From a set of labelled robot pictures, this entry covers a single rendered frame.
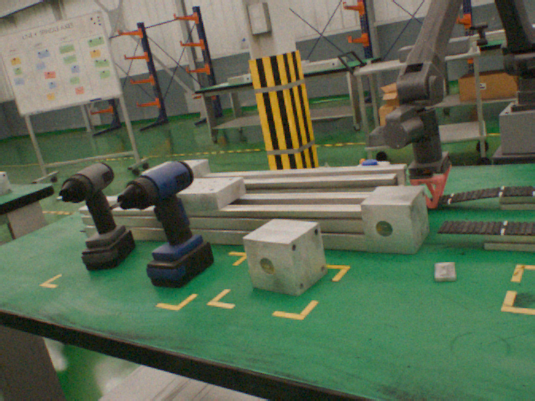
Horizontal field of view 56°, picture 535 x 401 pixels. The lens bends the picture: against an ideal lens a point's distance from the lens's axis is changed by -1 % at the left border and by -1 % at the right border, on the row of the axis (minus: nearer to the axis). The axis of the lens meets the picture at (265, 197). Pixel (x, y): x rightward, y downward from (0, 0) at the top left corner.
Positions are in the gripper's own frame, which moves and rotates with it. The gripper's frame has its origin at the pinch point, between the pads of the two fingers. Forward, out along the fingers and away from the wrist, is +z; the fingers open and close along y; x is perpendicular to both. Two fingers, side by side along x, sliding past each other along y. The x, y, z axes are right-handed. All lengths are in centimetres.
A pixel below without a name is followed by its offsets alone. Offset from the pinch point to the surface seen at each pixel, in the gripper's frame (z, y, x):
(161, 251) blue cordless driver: -7, 41, -41
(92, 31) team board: -105, -336, -449
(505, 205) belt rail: 1.2, 1.8, 14.1
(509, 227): -1.4, 18.5, 16.5
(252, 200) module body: -7.7, 15.5, -35.4
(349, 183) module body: -6.5, 4.1, -16.7
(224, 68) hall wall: -22, -783, -593
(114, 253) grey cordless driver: -4, 36, -61
